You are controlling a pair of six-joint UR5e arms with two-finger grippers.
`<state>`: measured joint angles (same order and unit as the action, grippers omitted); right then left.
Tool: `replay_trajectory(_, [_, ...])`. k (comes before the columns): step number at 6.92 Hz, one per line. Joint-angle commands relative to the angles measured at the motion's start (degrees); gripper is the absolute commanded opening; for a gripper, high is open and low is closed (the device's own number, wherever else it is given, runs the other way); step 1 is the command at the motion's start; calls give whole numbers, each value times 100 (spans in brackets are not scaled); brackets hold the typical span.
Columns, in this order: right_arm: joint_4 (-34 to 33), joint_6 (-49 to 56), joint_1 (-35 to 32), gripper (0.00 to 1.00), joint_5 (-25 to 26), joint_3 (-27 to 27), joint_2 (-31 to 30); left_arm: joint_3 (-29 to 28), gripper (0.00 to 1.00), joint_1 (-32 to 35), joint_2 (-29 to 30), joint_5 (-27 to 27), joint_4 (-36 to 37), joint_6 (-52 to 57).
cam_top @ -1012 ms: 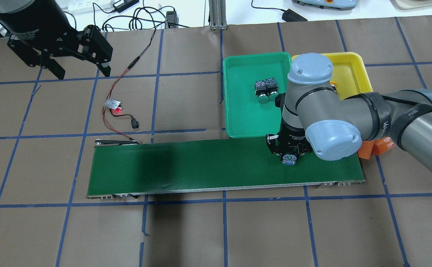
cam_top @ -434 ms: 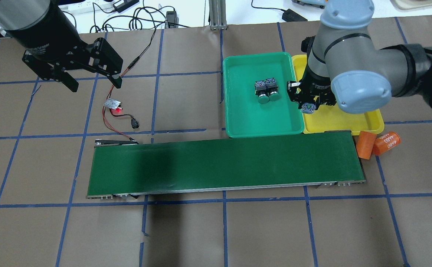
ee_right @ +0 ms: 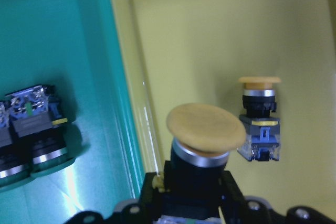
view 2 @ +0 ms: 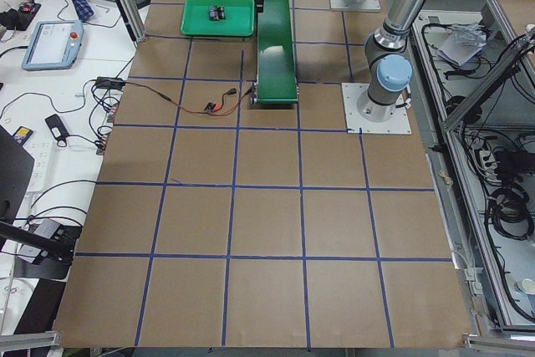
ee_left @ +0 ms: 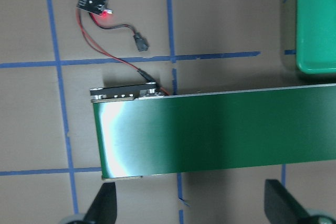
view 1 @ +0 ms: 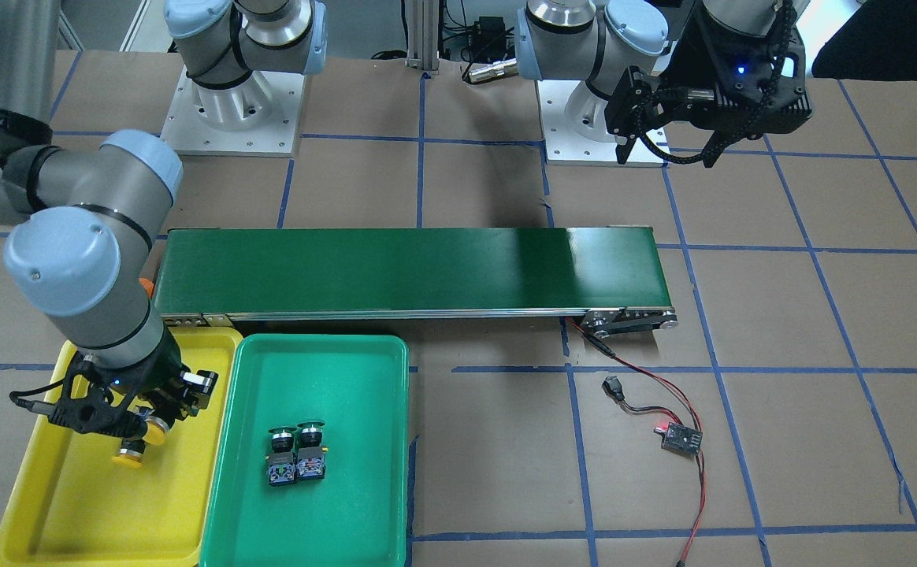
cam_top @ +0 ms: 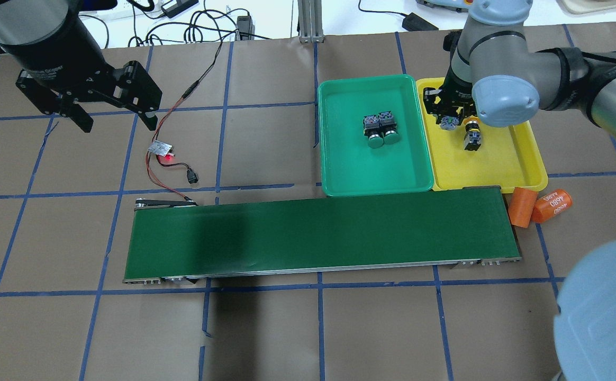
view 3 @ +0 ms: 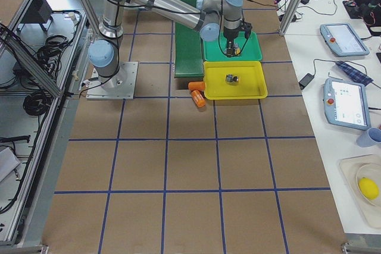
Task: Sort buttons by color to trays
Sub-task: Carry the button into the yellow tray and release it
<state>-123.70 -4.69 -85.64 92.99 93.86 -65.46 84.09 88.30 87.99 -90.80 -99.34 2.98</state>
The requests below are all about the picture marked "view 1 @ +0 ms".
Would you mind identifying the green conveyor belt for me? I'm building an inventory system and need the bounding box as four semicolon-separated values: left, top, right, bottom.
154;226;678;337

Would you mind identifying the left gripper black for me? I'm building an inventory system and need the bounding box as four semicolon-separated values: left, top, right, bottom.
605;12;814;169

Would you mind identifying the yellow plastic tray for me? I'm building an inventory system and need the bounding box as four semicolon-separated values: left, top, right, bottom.
0;327;242;566

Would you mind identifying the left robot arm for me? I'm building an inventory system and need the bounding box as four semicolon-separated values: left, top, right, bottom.
514;1;814;168

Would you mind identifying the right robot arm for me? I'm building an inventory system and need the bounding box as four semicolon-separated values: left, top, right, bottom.
0;1;328;447

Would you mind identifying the small motor controller board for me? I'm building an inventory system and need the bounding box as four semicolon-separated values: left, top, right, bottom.
658;423;703;457

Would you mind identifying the yellow push button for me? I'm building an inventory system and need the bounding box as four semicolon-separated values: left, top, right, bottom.
137;406;171;447
110;439;147;469

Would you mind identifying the aluminium frame post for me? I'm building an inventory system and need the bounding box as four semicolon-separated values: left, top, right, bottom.
403;1;443;76

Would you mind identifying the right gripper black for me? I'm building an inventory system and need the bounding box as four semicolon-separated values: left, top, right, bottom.
9;331;220;439

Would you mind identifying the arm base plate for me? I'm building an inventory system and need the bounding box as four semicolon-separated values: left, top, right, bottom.
536;80;663;168
160;70;307;158

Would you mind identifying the plain orange cylinder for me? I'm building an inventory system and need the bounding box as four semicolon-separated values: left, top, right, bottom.
139;277;154;295

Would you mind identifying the red black power cable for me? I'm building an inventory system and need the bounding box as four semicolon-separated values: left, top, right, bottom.
567;315;707;567

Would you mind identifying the green push button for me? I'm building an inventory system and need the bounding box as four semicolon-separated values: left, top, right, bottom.
266;426;297;487
296;420;328;482

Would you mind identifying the green plastic tray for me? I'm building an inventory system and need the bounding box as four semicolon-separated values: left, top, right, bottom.
199;334;409;566

